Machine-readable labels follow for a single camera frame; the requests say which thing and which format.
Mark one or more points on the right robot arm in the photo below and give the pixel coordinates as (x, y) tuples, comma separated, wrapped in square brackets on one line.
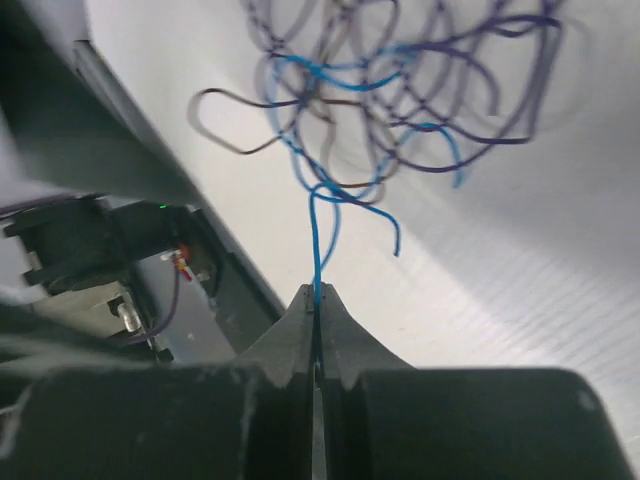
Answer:
[(124, 419)]

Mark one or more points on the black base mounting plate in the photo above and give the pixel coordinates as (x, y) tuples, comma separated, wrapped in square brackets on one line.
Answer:
[(125, 165)]

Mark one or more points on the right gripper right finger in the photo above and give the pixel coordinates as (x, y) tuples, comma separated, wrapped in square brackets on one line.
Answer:
[(346, 351)]

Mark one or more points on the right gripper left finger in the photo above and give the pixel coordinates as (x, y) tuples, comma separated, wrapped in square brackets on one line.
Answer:
[(279, 421)]

